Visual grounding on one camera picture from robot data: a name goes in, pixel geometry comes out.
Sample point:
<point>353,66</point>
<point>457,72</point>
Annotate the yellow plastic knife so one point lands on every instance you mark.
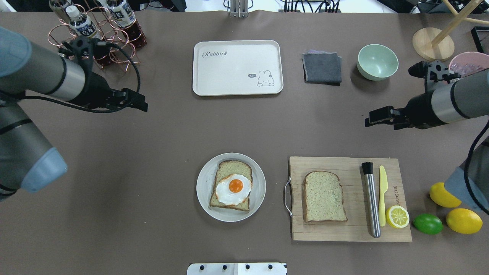
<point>383,187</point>

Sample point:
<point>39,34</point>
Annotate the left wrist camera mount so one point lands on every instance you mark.
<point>85,51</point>

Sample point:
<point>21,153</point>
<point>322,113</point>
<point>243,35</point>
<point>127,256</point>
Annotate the half cut lemon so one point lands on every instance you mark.
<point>397,217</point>

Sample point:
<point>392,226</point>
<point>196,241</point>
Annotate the tea bottle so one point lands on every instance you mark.
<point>59,8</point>
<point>125,18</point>
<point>83,25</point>

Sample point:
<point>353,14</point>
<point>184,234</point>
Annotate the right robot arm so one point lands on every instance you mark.
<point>443,104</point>

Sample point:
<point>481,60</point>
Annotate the bread slice on plate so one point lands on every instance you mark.
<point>225,169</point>

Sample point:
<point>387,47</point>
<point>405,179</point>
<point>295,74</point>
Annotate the pink ice bowl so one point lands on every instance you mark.
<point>469,63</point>

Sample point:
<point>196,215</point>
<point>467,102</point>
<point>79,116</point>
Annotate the grey folded cloth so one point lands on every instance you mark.
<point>322,67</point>

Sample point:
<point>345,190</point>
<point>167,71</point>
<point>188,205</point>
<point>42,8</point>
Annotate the mint green bowl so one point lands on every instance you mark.
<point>377,62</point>

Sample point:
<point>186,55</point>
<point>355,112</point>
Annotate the yellow lemon lower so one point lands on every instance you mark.
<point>464,221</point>

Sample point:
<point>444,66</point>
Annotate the fried egg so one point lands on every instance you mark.
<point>233,189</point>

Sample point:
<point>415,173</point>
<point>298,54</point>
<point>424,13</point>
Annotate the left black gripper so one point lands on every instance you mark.
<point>96,91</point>

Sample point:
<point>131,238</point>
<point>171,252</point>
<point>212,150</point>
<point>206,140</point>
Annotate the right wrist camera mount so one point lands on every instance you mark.
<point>435,74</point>

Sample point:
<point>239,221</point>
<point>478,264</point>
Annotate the tea bottle lower outer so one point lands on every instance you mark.
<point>59,8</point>

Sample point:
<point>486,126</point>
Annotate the bread slice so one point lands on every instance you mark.
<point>225,169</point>
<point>323,199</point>

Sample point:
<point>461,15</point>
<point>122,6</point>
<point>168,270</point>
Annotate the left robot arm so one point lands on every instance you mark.
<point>29,71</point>

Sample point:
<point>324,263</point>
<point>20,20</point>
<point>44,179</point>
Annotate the black glass tray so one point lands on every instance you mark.
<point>480,35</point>

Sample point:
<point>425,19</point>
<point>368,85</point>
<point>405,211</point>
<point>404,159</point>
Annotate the wooden cutting board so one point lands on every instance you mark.
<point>357,227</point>

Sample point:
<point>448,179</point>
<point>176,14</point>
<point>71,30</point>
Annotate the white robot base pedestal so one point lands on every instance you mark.
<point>238,268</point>

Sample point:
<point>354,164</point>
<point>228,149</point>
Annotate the tea bottle lower middle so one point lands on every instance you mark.
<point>125,18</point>

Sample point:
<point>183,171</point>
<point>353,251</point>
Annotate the tea bottle upper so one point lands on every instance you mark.
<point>83,25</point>

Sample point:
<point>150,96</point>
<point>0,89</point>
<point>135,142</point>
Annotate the wooden cup stand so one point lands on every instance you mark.
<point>435,44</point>

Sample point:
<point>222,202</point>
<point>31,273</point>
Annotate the cream rabbit tray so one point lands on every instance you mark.
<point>237,67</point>

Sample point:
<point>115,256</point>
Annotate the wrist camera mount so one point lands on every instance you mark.
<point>435,74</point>
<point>85,51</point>

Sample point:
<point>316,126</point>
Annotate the white round plate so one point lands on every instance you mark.
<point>205,183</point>

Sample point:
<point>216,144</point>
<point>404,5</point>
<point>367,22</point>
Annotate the steel muddler black tip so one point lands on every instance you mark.
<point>367,170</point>

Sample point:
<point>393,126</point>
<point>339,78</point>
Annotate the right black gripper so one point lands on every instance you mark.
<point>419,108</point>

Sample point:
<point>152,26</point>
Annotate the yellow lemon upper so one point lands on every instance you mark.
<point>442,197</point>

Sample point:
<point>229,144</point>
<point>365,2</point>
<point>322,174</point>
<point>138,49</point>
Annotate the yellow lemon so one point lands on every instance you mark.
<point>464,221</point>
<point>442,197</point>

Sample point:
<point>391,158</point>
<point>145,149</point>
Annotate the copper wire bottle rack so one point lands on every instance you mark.
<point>126,51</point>

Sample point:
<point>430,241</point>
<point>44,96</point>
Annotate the green lime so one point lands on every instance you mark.
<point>428,224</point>

